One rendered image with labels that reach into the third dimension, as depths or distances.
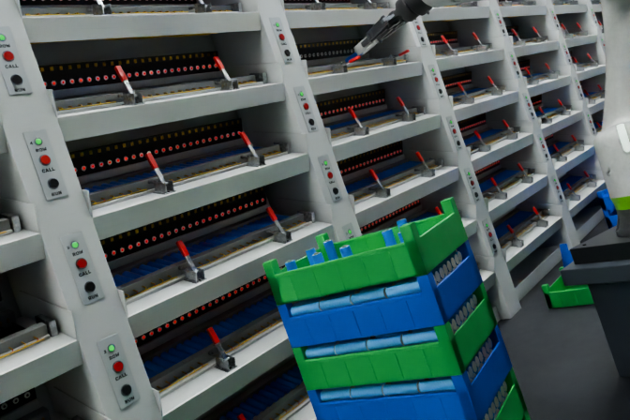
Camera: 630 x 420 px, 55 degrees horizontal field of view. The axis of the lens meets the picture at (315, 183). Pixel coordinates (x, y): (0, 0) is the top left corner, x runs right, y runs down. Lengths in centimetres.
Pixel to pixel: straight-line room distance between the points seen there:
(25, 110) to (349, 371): 71
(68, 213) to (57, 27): 36
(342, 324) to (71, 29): 75
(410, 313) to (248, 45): 91
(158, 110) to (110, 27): 19
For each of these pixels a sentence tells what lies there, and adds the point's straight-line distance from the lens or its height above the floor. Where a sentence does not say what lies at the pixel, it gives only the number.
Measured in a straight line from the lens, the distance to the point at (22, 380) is 109.
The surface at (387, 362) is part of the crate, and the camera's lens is 102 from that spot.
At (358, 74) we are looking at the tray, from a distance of 180.
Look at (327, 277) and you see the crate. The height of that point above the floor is 51.
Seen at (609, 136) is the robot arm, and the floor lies 54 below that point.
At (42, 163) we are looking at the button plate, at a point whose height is 85.
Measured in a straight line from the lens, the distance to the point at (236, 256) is 136.
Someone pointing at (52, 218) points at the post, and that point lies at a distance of 112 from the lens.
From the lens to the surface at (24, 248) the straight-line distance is 110.
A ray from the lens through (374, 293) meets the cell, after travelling 99.
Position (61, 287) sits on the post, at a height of 64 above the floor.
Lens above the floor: 67
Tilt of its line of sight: 1 degrees down
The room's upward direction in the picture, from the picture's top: 19 degrees counter-clockwise
